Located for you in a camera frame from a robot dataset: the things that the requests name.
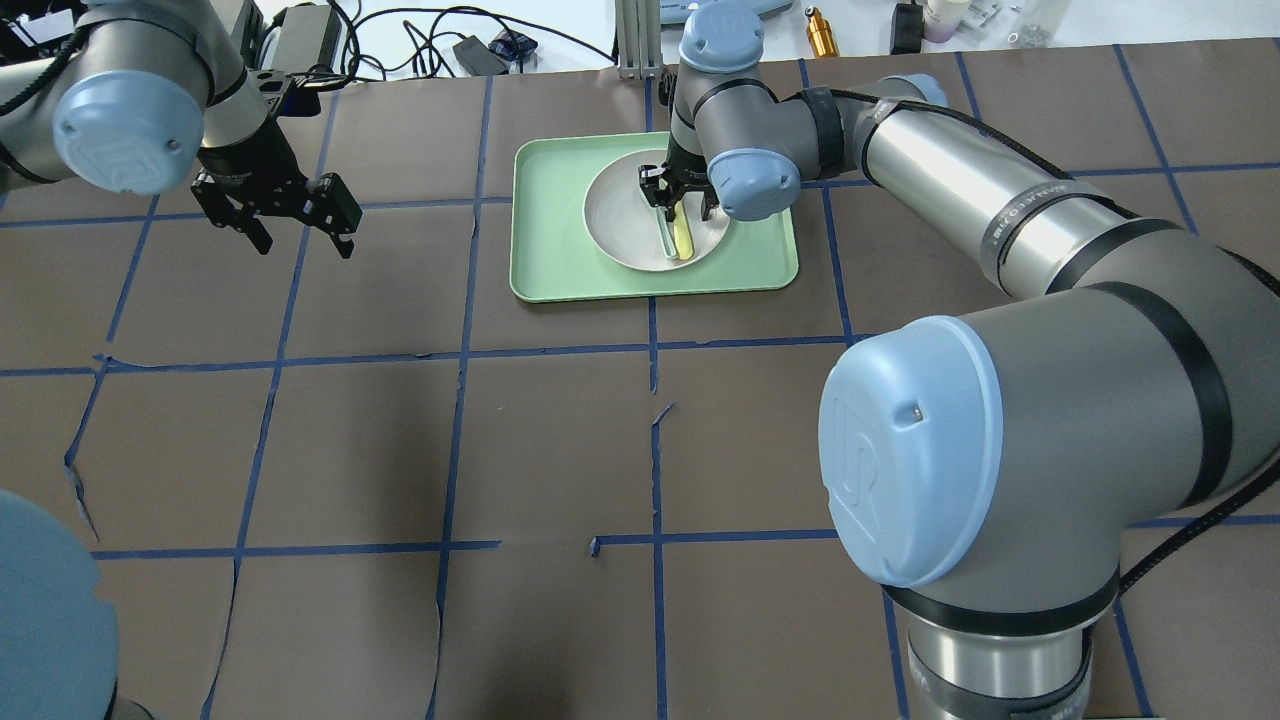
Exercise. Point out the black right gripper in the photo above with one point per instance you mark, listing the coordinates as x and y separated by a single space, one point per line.
684 169

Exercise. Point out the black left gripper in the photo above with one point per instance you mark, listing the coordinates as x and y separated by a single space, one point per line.
246 157

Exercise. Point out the yellow plastic fork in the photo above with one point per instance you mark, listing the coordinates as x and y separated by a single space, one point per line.
681 233

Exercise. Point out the white round plate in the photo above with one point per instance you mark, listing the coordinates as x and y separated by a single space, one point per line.
622 225

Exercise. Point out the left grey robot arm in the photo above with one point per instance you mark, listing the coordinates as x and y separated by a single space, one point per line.
145 95

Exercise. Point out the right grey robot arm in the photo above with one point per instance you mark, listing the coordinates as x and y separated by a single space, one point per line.
1004 475

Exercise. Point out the light green tray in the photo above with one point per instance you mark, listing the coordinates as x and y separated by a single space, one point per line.
554 259

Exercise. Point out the gold metal cylinder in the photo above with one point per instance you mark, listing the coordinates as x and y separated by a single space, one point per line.
820 33

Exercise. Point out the black power adapter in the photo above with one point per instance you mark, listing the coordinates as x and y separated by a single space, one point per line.
477 59

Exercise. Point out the aluminium frame post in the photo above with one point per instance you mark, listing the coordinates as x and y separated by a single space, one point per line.
637 35

